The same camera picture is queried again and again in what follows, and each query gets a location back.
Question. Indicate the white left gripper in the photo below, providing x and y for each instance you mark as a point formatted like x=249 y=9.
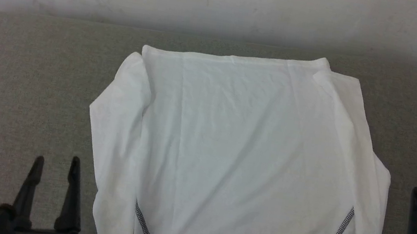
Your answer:
x=6 y=228

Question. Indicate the white long-sleeve garment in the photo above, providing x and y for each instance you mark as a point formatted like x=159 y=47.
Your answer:
x=236 y=150

